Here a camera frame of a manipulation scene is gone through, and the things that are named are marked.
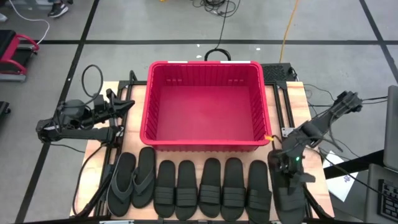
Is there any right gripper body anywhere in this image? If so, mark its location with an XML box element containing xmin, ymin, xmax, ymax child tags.
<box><xmin>281</xmin><ymin>146</ymin><xmax>310</xmax><ymax>174</ymax></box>

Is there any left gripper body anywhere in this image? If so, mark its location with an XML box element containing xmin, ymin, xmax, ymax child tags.
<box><xmin>103</xmin><ymin>88</ymin><xmax>121</xmax><ymax>124</ymax></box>

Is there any black slide sandal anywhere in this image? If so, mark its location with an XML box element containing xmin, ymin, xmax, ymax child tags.
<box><xmin>198</xmin><ymin>157</ymin><xmax>223</xmax><ymax>219</ymax></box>
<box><xmin>245</xmin><ymin>159</ymin><xmax>273</xmax><ymax>224</ymax></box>
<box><xmin>267</xmin><ymin>149</ymin><xmax>308</xmax><ymax>224</ymax></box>
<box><xmin>153</xmin><ymin>159</ymin><xmax>177</xmax><ymax>219</ymax></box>
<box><xmin>174</xmin><ymin>159</ymin><xmax>199</xmax><ymax>222</ymax></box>

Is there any grey mesh office chair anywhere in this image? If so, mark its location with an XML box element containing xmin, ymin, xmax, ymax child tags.
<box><xmin>220</xmin><ymin>157</ymin><xmax>246</xmax><ymax>222</ymax></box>

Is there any black flip-flop pale sole edge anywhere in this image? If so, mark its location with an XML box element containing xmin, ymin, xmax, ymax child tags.
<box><xmin>106</xmin><ymin>152</ymin><xmax>137</xmax><ymax>218</ymax></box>

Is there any red plastic bin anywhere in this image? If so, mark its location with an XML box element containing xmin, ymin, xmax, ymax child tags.
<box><xmin>139</xmin><ymin>60</ymin><xmax>273</xmax><ymax>152</ymax></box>

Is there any white paper sheet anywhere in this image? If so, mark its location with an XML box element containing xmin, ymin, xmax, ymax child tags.
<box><xmin>323</xmin><ymin>151</ymin><xmax>358</xmax><ymax>202</ymax></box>

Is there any black desk bar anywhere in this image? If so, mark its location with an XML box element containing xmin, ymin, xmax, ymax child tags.
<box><xmin>323</xmin><ymin>150</ymin><xmax>385</xmax><ymax>180</ymax></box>

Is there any black perforated box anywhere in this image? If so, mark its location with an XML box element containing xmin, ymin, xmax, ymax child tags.
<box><xmin>260</xmin><ymin>63</ymin><xmax>297</xmax><ymax>83</ymax></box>

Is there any grey laptop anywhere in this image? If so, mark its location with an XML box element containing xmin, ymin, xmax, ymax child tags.
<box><xmin>363</xmin><ymin>85</ymin><xmax>398</xmax><ymax>224</ymax></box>

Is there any person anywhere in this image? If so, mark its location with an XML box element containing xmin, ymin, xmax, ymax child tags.
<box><xmin>46</xmin><ymin>0</ymin><xmax>75</xmax><ymax>19</ymax></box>

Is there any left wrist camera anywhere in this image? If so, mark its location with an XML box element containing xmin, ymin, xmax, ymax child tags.
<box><xmin>93</xmin><ymin>94</ymin><xmax>107</xmax><ymax>110</ymax></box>

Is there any black camera cable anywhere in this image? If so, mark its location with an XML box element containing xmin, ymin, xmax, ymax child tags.
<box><xmin>81</xmin><ymin>64</ymin><xmax>104</xmax><ymax>103</ymax></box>

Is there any black power cable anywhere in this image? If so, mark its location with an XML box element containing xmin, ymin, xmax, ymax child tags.
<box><xmin>72</xmin><ymin>144</ymin><xmax>106</xmax><ymax>217</ymax></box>

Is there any white floor cable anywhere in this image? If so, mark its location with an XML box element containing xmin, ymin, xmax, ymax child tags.
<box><xmin>7</xmin><ymin>0</ymin><xmax>50</xmax><ymax>46</ymax></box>

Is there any black looped floor cable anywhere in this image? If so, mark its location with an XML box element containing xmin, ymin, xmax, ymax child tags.
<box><xmin>204</xmin><ymin>0</ymin><xmax>233</xmax><ymax>62</ymax></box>

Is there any black cable bundle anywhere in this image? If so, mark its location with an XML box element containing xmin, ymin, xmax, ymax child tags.
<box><xmin>191</xmin><ymin>0</ymin><xmax>242</xmax><ymax>18</ymax></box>

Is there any yellow floor cable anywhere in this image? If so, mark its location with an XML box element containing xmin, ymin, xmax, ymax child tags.
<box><xmin>279</xmin><ymin>0</ymin><xmax>300</xmax><ymax>63</ymax></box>

